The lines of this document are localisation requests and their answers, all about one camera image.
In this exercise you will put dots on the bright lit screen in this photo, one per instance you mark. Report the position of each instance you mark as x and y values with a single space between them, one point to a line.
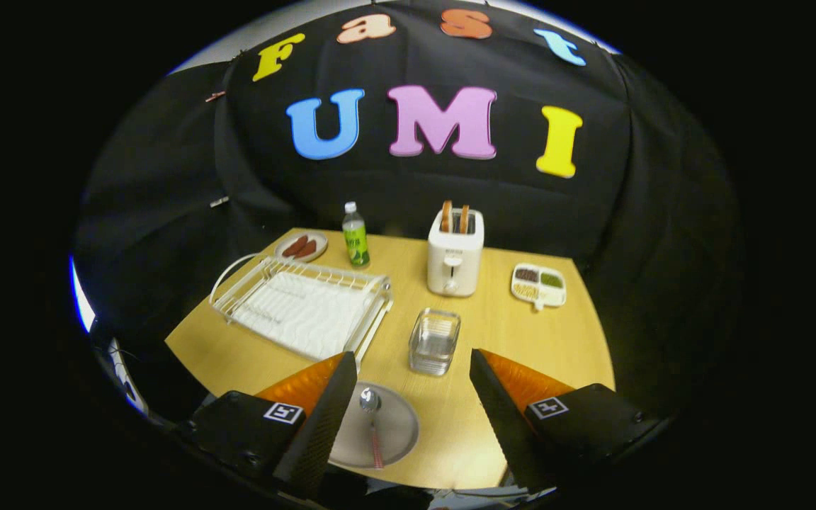
82 297

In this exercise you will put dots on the white toaster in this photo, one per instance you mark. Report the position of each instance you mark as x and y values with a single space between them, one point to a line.
454 265

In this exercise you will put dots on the white cloth clip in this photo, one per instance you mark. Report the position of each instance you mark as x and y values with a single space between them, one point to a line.
219 202

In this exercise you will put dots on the red sausage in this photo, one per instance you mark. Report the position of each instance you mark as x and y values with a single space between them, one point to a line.
295 246
306 249

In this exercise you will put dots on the white divided dish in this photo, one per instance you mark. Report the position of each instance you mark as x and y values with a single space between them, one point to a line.
550 297

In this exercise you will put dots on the pile of red beans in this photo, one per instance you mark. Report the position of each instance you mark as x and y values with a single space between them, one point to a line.
527 275

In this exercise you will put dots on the wooden cloth clip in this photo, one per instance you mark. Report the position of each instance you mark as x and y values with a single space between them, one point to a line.
215 96

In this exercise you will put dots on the green tea bottle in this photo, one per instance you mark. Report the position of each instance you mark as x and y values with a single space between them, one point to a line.
356 244

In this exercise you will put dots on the toast slice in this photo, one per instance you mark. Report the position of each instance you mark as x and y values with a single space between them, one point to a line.
446 216
464 219

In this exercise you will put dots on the pile of soybeans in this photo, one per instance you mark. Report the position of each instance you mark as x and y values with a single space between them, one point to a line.
525 290

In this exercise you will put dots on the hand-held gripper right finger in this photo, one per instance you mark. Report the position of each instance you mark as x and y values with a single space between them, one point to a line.
503 425

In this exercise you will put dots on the black backdrop cloth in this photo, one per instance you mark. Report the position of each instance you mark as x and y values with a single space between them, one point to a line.
408 191

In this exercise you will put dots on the round beige plate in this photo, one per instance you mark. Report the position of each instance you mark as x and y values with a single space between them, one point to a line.
397 425

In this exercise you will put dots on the small beige sausage plate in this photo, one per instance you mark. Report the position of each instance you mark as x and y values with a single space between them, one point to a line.
320 241

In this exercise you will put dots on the pile of green beans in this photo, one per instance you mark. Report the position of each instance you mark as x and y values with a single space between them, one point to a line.
552 280

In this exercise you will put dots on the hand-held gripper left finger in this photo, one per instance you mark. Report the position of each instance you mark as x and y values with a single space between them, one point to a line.
323 425

